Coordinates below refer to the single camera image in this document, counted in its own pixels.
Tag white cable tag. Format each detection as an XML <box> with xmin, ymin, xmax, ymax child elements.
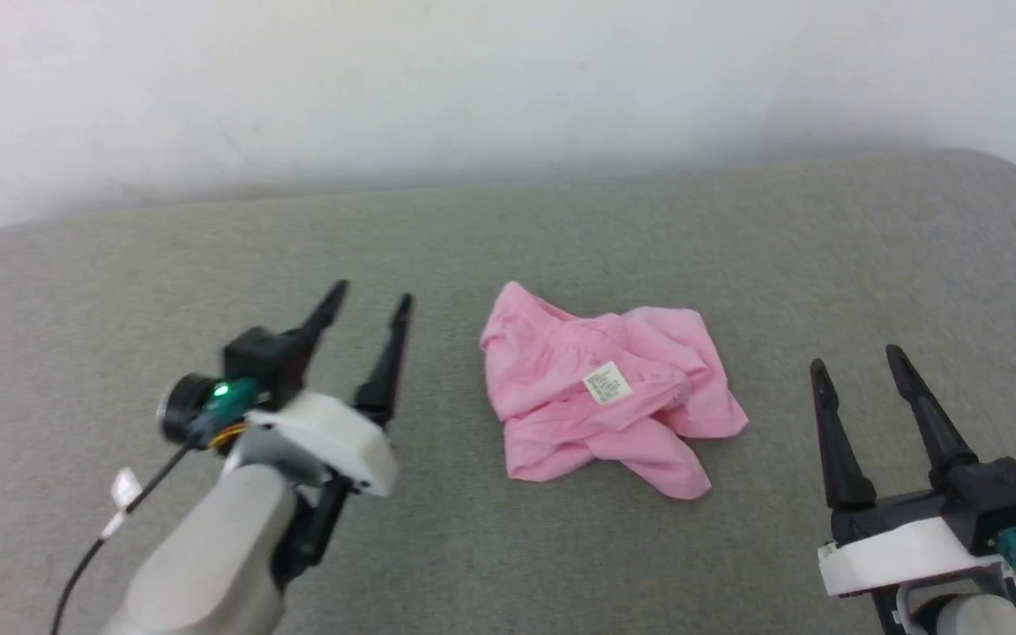
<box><xmin>101</xmin><ymin>467</ymin><xmax>144</xmax><ymax>541</ymax></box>

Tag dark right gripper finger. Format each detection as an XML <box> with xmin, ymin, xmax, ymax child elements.
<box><xmin>885</xmin><ymin>344</ymin><xmax>980</xmax><ymax>491</ymax></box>
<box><xmin>810</xmin><ymin>358</ymin><xmax>878</xmax><ymax>512</ymax></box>

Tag grey fabric sofa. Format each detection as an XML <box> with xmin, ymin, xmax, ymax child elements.
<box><xmin>0</xmin><ymin>148</ymin><xmax>1016</xmax><ymax>635</ymax></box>

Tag pink elastic-waist garment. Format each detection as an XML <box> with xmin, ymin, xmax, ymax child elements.
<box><xmin>479</xmin><ymin>281</ymin><xmax>750</xmax><ymax>501</ymax></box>

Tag thin black cable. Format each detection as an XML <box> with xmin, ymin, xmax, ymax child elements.
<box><xmin>49</xmin><ymin>441</ymin><xmax>196</xmax><ymax>635</ymax></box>

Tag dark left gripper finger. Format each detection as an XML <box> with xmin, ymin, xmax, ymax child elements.
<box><xmin>283</xmin><ymin>280</ymin><xmax>351</xmax><ymax>362</ymax></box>
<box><xmin>352</xmin><ymin>294</ymin><xmax>415</xmax><ymax>430</ymax></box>

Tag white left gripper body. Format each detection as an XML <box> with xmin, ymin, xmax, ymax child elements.
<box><xmin>224</xmin><ymin>391</ymin><xmax>400</xmax><ymax>565</ymax></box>

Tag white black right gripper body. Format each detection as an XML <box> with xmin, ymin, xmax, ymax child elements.
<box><xmin>817</xmin><ymin>488</ymin><xmax>1007</xmax><ymax>602</ymax></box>

